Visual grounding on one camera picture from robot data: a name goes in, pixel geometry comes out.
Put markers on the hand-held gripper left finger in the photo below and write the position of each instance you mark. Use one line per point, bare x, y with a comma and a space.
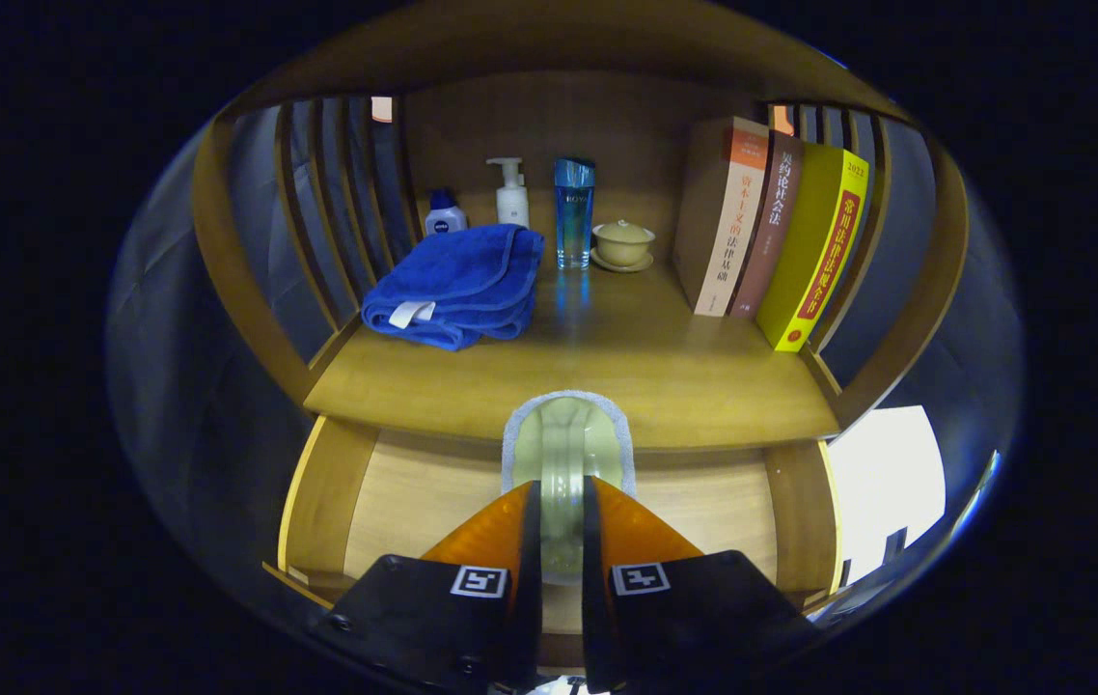
532, 598

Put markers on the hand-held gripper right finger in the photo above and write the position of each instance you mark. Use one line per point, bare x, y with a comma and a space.
590, 608

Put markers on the wooden drawer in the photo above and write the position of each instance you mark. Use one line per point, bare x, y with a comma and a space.
414, 512

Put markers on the green and white scrub brush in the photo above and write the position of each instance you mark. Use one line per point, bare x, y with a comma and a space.
563, 444

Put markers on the wooden countertop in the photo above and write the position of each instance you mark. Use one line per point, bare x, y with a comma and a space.
665, 376

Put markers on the wooden cabinet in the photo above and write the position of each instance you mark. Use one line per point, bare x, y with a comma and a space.
559, 116

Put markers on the blue folded towel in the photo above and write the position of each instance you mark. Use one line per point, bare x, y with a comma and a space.
462, 280

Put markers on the beige lidded teacup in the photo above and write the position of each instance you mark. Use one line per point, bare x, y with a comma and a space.
623, 246

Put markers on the blue glass bottle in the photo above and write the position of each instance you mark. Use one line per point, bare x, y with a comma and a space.
573, 217

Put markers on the small white blue-capped bottle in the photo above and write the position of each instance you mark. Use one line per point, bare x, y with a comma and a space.
445, 220

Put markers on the white pump bottle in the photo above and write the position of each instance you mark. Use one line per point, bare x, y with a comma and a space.
512, 205

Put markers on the orange and white book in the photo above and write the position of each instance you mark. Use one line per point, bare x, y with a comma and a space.
727, 232

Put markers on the yellow book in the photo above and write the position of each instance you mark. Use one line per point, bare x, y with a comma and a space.
814, 261

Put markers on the brown book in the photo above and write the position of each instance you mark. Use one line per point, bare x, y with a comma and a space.
771, 232

